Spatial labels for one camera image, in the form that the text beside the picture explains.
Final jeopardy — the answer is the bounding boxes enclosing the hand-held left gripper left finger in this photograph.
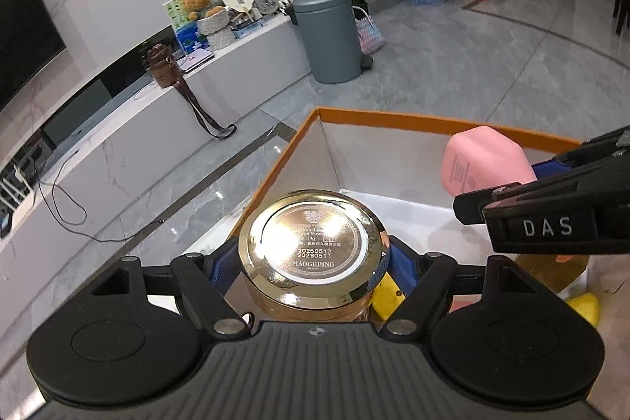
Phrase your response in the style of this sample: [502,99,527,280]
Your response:
[91,239,254,337]

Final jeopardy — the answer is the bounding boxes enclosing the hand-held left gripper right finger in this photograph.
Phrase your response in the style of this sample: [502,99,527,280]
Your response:
[380,237,541,336]

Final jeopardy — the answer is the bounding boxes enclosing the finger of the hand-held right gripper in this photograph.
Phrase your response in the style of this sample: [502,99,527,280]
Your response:
[453,157,630,254]
[532,125,630,181]

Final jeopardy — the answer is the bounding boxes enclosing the yellow tape measure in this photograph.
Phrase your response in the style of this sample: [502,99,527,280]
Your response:
[370,276,602,328]

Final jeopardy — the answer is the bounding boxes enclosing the pink bottle with orange neck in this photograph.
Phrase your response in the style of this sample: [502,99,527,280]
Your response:
[441,126,574,264]

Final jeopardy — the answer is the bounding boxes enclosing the gold and black round jar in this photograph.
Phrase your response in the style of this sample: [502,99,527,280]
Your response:
[237,189,389,325]

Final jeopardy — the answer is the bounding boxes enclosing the orange storage box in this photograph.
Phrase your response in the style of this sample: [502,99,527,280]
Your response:
[226,106,630,337]

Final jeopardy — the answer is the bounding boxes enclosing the white marble tv bench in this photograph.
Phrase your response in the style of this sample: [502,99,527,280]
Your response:
[0,14,316,298]

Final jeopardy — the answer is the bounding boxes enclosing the white laptop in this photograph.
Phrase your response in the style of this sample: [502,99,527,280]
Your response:
[180,47,216,74]

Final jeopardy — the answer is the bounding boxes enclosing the white router with antennas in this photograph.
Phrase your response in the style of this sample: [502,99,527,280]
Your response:
[0,159,37,214]

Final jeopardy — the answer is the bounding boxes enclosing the pastel woven bag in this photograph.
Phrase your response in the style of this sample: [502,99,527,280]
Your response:
[352,5,385,56]

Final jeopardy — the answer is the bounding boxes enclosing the grey pedal trash bin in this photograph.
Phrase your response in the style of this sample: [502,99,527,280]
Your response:
[287,0,373,85]

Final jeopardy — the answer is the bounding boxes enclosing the teddy bear in basket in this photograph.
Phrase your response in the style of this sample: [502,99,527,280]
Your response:
[167,0,247,57]

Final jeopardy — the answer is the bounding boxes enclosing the brown teddy bear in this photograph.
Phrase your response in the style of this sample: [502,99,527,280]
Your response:
[183,0,227,22]

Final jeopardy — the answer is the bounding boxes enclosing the black television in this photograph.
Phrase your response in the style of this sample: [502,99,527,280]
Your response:
[0,0,67,116]

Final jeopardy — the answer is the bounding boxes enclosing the black power cable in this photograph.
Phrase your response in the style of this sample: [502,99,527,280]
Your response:
[34,144,165,236]

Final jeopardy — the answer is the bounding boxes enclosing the brown leather bag with strap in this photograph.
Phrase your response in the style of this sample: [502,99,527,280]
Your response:
[146,43,238,139]

